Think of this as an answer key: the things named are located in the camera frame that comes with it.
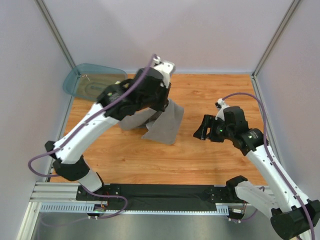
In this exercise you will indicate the teal transparent plastic tub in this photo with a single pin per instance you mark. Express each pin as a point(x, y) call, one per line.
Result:
point(87, 81)

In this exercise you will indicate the aluminium front rail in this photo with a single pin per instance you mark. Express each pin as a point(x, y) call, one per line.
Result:
point(72, 198)

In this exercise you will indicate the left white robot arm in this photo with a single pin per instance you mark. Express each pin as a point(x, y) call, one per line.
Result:
point(112, 105)

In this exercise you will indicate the left aluminium frame post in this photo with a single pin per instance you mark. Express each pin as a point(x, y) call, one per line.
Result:
point(55, 32)

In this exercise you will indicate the grey towel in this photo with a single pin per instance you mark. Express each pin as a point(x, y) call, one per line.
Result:
point(162, 126)

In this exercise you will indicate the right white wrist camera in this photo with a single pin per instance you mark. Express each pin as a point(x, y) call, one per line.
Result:
point(221, 105)

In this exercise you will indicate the aluminium frame post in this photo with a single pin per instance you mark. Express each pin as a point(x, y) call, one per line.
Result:
point(55, 32)
point(276, 36)

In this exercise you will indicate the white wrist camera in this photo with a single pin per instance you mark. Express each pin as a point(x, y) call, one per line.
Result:
point(166, 68)
point(221, 105)

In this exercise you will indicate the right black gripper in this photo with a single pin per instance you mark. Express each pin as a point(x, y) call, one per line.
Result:
point(210, 127)

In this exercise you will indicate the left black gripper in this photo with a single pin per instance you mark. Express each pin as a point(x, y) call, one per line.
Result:
point(164, 99)

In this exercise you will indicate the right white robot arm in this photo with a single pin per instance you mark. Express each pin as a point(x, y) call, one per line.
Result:
point(291, 212)

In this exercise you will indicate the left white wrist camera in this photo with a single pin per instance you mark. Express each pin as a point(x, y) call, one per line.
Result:
point(166, 68)

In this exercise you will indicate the right aluminium frame post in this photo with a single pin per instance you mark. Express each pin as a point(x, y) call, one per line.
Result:
point(276, 36)

